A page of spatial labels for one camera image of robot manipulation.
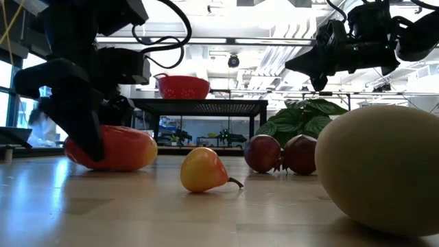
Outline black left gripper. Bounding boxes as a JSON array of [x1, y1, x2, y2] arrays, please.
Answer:
[[13, 34, 152, 162]]

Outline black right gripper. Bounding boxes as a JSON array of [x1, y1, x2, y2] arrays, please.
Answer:
[[284, 3, 401, 93]]

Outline red plastic colander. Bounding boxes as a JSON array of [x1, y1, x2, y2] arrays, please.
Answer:
[[153, 72, 212, 100]]

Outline red pomegranate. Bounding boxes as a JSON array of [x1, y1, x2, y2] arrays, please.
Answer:
[[281, 134, 318, 176]]

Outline dark red plum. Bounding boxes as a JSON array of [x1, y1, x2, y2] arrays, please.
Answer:
[[244, 134, 283, 174]]

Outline small yellow orange pear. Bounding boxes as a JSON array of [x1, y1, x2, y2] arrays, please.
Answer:
[[180, 147, 244, 193]]

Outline olive green kiwi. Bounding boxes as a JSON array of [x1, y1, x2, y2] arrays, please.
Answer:
[[314, 104, 439, 237]]

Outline person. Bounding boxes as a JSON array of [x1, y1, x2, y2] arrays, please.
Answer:
[[27, 97, 59, 148]]

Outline green artificial leafy plant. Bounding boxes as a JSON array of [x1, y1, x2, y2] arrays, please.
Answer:
[[254, 98, 349, 148]]

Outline long ceiling light bar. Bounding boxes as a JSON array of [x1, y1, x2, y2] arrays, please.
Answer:
[[95, 36, 316, 47]]

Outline black perforated metal shelf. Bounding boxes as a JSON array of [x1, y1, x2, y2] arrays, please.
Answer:
[[130, 98, 269, 157]]

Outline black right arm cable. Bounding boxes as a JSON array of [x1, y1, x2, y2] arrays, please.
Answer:
[[325, 0, 348, 23]]

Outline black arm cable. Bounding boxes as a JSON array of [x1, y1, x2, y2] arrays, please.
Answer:
[[132, 0, 193, 69], [325, 0, 348, 23]]

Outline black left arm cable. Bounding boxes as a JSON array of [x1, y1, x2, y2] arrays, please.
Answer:
[[132, 0, 193, 69]]

